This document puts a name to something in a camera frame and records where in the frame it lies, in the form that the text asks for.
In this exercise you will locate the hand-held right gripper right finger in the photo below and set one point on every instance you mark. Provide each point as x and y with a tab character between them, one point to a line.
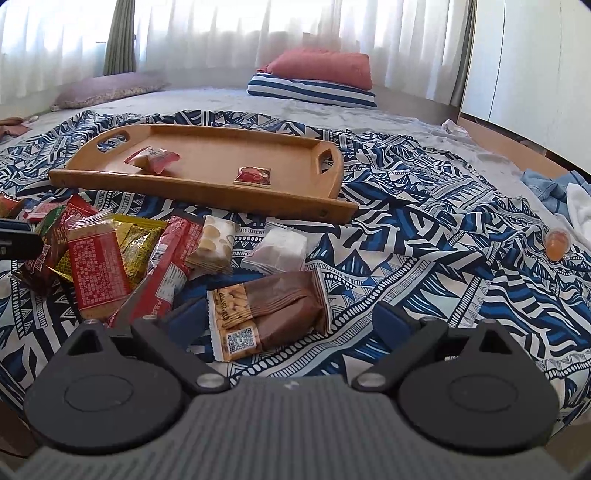
392	321

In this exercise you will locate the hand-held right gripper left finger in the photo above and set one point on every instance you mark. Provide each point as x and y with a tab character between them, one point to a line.
187	318

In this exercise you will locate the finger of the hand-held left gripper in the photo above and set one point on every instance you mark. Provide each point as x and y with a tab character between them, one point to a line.
18	242

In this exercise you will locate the dark red biscuit packet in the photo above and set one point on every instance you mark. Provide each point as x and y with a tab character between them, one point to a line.
39	270

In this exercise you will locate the green snack packet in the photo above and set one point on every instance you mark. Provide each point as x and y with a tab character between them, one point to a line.
51	225

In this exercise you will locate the long red snack packet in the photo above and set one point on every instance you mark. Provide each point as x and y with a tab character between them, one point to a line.
173	258

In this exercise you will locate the red label cracker packet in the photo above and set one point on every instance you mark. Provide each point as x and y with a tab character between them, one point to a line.
94	267

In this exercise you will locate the brown wafer packet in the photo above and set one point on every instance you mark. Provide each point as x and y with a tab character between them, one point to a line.
272	309

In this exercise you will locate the white translucent snack packet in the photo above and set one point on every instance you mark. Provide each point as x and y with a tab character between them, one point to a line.
277	251

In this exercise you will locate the small red snack packet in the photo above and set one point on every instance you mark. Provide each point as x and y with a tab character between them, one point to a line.
253	176

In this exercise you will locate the white and red snack packet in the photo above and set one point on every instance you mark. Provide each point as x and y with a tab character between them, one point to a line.
152	159

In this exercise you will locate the wooden tray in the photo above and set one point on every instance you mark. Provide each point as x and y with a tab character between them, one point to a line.
221	152

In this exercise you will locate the cream cracker packet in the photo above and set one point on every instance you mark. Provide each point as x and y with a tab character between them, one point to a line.
214	244

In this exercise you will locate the blue patterned blanket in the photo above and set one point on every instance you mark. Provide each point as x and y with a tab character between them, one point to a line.
415	240

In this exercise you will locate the yellow snack packet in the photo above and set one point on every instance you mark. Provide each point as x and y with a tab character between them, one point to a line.
143	237

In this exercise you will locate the brown cloth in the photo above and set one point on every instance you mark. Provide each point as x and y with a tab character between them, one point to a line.
11	125

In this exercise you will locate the purple pillow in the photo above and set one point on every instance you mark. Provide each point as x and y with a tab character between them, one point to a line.
108	90

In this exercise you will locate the orange jelly cup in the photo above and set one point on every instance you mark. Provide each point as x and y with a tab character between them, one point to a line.
557	243

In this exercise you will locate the crumpled white tissue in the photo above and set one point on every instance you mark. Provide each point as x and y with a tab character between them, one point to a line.
455	127

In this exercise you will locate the blue cloth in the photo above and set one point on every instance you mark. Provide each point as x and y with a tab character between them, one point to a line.
545	184

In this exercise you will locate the grey bed sheet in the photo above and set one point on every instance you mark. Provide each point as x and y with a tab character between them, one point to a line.
207	99

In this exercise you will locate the white cloth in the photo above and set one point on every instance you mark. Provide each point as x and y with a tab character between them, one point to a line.
579	203

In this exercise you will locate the green curtain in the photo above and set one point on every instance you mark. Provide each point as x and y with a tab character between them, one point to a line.
120	37

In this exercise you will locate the blue striped pillow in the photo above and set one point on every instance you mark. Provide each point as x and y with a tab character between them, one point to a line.
311	93

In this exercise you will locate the red pillow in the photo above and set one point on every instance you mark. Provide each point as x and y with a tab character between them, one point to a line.
323	67

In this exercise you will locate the grey curtain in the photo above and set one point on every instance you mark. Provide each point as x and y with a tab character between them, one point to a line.
464	50

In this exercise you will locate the white wardrobe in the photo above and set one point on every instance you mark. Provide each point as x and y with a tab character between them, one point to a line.
531	69

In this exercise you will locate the white sheer curtain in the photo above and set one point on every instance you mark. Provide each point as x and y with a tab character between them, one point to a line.
231	32

